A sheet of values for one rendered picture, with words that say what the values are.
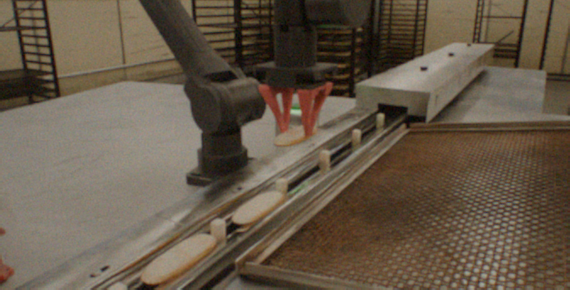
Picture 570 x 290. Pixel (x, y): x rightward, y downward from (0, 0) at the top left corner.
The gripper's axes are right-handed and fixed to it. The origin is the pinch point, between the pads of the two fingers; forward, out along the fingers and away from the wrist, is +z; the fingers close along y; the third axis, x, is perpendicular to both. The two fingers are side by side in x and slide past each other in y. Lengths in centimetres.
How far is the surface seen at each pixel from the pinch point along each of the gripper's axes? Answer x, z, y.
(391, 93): 45.3, 3.1, -0.5
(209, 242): -19.7, 8.2, 0.1
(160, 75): 376, 75, -442
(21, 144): -7, 10, -64
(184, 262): -24.0, 8.2, 0.4
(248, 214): -12.2, 8.1, 0.0
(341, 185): -4.8, 5.0, 9.3
